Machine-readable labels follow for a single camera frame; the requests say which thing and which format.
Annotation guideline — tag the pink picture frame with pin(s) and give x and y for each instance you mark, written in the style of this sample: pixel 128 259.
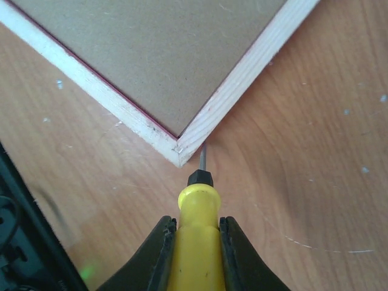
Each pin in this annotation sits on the pink picture frame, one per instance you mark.
pixel 169 70

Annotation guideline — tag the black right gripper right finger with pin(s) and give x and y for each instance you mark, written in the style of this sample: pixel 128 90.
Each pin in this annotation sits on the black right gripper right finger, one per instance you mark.
pixel 243 267

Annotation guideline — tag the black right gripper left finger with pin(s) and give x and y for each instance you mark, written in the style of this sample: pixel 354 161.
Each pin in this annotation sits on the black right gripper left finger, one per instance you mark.
pixel 149 268

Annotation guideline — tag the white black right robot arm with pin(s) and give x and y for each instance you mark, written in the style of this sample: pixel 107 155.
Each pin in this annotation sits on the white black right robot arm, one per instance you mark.
pixel 32 258

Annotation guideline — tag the yellow handled screwdriver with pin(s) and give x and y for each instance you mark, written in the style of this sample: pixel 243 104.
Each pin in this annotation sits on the yellow handled screwdriver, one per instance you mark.
pixel 197 258

